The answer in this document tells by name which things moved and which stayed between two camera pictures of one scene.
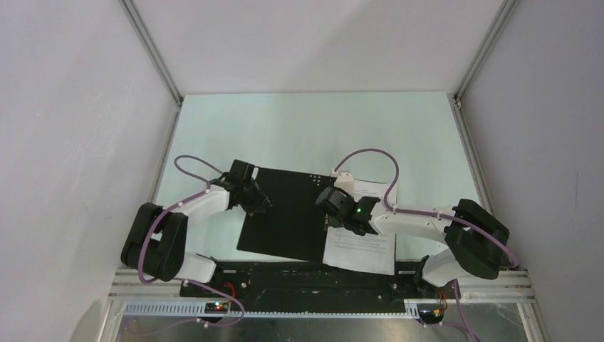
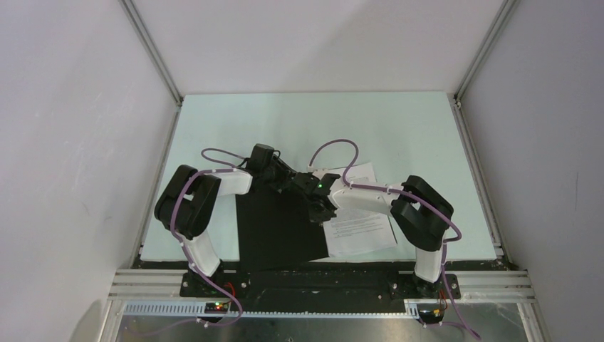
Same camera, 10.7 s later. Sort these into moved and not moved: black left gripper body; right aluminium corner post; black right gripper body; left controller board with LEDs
Moved: black left gripper body; black right gripper body
Not moved: right aluminium corner post; left controller board with LEDs
